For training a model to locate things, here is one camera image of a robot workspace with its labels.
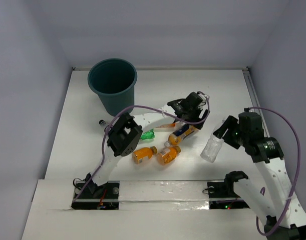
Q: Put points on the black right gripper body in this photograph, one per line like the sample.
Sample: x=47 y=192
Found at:
x=242 y=136

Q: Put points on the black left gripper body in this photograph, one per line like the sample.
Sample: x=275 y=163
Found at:
x=193 y=117

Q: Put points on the orange blue label bottle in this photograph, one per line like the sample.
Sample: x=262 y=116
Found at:
x=179 y=135

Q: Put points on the long orange label bottle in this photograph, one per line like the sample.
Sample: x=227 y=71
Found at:
x=165 y=127

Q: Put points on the clear plastic bottle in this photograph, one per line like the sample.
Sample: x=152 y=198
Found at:
x=212 y=148

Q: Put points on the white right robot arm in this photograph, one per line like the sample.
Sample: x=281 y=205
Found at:
x=277 y=208

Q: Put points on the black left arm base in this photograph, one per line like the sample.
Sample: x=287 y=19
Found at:
x=94 y=197

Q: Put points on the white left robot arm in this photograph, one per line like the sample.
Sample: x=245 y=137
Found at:
x=123 y=133

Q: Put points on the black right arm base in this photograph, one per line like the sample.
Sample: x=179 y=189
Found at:
x=221 y=194

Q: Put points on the dark teal plastic bin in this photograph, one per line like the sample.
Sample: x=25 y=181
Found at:
x=113 y=81

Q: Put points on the green plastic bottle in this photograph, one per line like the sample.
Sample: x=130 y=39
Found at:
x=148 y=135

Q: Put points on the small orange patterned bottle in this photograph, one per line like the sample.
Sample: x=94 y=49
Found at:
x=168 y=154

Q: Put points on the small orange juice bottle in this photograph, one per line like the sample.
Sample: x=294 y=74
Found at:
x=143 y=154

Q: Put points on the small clear blue-label bottle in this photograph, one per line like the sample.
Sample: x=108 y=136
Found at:
x=103 y=124

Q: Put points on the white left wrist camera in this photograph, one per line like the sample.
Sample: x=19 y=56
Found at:
x=204 y=96

